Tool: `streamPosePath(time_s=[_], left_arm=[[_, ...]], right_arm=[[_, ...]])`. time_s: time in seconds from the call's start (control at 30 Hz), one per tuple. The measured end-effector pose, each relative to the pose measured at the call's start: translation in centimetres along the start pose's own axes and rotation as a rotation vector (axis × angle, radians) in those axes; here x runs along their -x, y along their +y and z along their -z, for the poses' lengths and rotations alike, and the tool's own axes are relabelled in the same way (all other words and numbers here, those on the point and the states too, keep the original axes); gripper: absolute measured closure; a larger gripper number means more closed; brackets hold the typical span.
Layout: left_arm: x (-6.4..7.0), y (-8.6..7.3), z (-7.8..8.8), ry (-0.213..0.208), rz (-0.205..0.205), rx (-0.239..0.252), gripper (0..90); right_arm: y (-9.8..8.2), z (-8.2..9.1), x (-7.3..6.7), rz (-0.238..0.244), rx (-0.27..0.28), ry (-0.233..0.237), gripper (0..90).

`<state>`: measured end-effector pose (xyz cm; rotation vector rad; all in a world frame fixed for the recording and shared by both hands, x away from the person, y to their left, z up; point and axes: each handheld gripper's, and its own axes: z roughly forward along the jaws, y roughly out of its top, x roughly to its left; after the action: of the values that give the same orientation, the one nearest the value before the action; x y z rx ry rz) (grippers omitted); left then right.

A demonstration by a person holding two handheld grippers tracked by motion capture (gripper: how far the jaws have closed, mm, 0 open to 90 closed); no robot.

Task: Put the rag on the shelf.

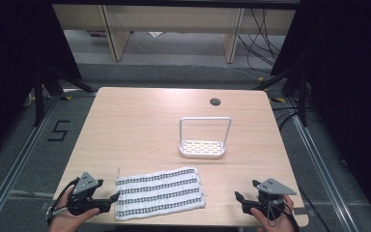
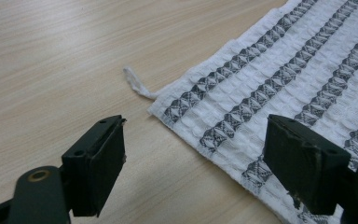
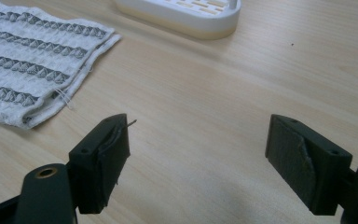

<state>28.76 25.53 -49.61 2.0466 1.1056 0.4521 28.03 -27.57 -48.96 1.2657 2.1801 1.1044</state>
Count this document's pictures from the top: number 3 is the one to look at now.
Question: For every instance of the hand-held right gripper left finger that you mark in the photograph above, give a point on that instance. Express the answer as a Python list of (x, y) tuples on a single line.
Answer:
[(101, 161)]

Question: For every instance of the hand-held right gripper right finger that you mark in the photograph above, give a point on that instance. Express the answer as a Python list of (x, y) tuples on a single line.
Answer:
[(304, 161)]

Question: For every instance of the white grey-striped towel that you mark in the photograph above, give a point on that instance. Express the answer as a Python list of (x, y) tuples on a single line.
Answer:
[(31, 59)]

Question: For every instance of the white slotted soap dish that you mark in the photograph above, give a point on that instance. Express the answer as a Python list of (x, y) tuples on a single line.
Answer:
[(186, 15)]

